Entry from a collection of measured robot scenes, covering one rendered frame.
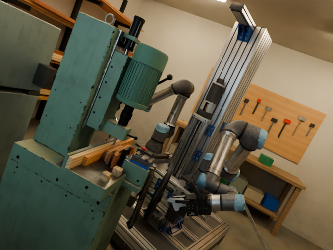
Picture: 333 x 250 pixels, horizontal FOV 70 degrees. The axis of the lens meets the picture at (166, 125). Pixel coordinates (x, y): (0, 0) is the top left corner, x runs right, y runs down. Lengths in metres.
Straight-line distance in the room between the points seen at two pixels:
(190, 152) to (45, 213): 1.08
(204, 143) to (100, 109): 0.97
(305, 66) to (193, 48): 1.90
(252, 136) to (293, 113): 3.05
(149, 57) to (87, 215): 0.81
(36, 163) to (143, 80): 0.67
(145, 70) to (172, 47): 3.68
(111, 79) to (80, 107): 0.22
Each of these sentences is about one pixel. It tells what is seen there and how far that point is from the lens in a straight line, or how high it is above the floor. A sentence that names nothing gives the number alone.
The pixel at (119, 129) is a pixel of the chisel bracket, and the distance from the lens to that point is 1.30.
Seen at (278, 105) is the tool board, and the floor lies 1.78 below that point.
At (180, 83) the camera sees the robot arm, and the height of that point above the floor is 1.41.
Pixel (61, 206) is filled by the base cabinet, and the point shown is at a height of 0.63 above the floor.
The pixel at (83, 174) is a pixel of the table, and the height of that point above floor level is 0.90.
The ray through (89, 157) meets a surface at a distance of 1.13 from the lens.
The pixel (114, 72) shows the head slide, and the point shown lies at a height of 1.32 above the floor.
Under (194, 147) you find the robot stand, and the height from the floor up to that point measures 1.01.
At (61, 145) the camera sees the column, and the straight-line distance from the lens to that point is 1.39.
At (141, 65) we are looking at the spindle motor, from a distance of 1.21.
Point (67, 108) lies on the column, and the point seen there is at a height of 1.05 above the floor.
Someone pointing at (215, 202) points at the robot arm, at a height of 0.98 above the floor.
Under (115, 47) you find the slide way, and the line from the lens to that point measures 1.29.
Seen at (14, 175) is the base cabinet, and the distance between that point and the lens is 1.46.
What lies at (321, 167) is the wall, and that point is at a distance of 4.62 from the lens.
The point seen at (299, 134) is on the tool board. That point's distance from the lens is 4.48.
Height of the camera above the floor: 1.39
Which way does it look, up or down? 10 degrees down
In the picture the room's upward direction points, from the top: 25 degrees clockwise
